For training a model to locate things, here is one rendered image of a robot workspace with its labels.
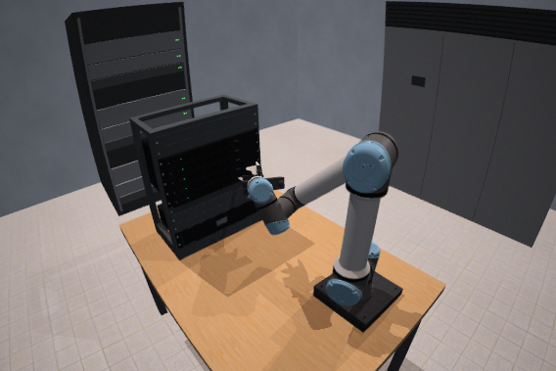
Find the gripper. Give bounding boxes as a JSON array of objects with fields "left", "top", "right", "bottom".
[{"left": 242, "top": 162, "right": 264, "bottom": 192}]

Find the black server rack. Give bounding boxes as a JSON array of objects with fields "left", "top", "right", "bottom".
[{"left": 130, "top": 95, "right": 262, "bottom": 260}]

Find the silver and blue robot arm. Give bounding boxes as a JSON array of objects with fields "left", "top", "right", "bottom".
[{"left": 248, "top": 131, "right": 398, "bottom": 306}]

